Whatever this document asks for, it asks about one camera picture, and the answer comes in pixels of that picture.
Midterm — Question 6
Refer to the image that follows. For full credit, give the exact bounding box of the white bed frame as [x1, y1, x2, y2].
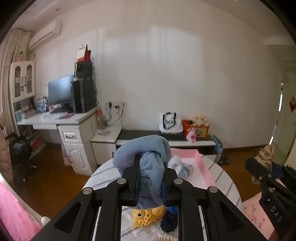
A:
[0, 171, 50, 227]

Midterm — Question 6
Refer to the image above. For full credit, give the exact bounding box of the pink floral pillow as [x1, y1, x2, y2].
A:
[240, 193, 281, 241]

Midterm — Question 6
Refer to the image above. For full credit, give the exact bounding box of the black office chair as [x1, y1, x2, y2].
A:
[5, 132, 38, 183]

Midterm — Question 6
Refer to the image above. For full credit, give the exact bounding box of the red white book pile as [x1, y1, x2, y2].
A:
[26, 134, 44, 151]

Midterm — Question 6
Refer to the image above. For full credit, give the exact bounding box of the cream plush toy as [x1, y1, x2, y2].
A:
[190, 115, 208, 127]

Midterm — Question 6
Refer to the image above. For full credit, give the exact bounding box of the white door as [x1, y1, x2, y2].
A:
[269, 70, 296, 176]

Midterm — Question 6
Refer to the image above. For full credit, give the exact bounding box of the black floor stand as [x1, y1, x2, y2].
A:
[218, 154, 232, 165]

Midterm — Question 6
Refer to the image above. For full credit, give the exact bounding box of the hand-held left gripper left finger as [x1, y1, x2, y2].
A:
[30, 153, 141, 241]

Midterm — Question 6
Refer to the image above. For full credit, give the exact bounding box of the navy scrunchie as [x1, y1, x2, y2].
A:
[161, 212, 178, 233]

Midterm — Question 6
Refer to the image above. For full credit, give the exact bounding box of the blue white box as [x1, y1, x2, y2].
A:
[36, 95, 49, 113]

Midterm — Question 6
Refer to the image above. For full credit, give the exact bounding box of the bright pink blanket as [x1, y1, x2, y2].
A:
[0, 182, 42, 241]

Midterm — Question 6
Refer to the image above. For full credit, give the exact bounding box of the brown scrunchie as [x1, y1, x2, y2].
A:
[252, 145, 276, 184]

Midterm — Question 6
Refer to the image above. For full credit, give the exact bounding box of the bag of cotton swabs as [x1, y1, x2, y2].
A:
[158, 233, 178, 241]

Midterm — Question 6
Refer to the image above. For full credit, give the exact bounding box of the white desk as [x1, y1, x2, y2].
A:
[16, 107, 100, 176]

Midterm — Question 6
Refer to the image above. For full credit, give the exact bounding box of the white tote bag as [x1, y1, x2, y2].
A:
[159, 112, 183, 133]

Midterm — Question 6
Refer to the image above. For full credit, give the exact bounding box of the white air conditioner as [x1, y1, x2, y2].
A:
[29, 20, 63, 49]

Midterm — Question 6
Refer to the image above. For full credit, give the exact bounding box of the white hutch cabinet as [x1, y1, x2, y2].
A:
[9, 61, 36, 103]

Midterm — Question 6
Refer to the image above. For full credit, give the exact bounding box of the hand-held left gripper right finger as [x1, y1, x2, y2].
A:
[162, 161, 266, 241]

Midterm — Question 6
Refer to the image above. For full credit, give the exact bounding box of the light blue fleece cloth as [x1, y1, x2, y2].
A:
[113, 135, 171, 209]

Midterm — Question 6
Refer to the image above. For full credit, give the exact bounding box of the black low bench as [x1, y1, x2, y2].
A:
[116, 130, 216, 154]

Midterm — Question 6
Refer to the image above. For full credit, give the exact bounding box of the red white desk calendar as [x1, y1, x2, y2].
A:
[77, 44, 91, 63]

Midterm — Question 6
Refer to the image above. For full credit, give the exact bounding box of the yellow crochet toy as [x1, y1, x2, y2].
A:
[132, 206, 166, 229]

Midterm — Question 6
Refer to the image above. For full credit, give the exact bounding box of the white wall socket strip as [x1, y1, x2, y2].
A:
[107, 100, 127, 108]

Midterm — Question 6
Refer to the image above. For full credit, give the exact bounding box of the white blue printed baby cloth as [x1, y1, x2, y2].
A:
[168, 155, 194, 183]

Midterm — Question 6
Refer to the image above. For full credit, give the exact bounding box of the black speaker box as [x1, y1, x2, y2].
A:
[74, 61, 93, 80]

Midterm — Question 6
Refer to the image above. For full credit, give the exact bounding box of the pink box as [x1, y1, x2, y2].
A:
[170, 149, 215, 189]

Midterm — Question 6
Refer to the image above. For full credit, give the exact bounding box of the white low cabinet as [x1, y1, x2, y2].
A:
[91, 130, 122, 167]

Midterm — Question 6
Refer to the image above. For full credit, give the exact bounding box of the black computer monitor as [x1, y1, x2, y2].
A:
[48, 75, 75, 110]

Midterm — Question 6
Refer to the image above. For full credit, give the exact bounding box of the black computer tower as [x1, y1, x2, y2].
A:
[71, 79, 96, 114]

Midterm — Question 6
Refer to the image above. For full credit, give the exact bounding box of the red storage box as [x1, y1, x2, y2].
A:
[181, 119, 210, 139]

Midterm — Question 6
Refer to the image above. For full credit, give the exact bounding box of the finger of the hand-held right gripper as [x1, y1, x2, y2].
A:
[245, 158, 274, 184]
[272, 162, 296, 187]

